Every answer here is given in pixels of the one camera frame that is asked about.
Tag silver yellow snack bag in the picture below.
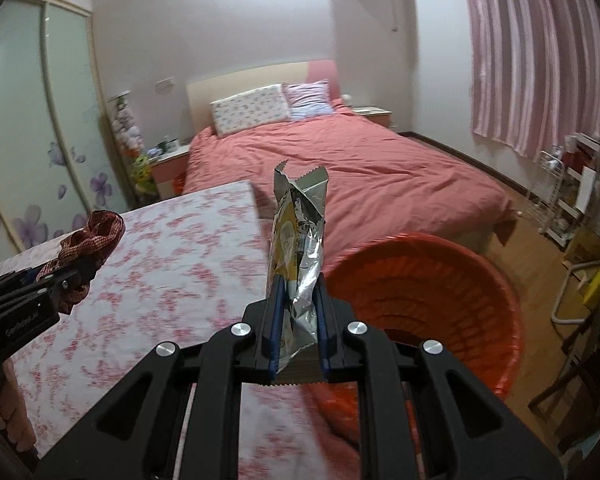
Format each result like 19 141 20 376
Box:
268 162 328 374

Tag brown knit scrunchie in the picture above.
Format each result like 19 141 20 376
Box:
36 210 125 314

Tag orange plastic laundry basket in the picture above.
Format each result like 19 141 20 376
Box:
304 231 525 453

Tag flower print sliding wardrobe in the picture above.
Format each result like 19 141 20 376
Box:
0 0 132 264

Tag salmon pink duvet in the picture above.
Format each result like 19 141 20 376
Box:
184 102 517 269

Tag floral pink white tablecloth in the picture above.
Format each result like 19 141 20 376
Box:
12 181 360 479

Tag hanging plush toys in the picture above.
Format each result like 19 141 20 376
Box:
110 92 158 202

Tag pink white nightstand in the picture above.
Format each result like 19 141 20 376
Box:
149 145 189 200

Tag right side nightstand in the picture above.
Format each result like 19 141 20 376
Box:
352 106 392 129

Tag striped pink pillow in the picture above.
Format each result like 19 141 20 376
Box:
283 80 334 122

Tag white mug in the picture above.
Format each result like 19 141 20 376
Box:
166 139 180 153

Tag floral white pillow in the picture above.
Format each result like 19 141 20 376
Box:
211 84 291 138

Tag cream pink headboard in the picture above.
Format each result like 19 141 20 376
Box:
184 58 342 137

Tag pink striped curtain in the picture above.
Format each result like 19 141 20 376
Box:
467 0 600 158

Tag white wire rack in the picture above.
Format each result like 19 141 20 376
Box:
518 146 582 250

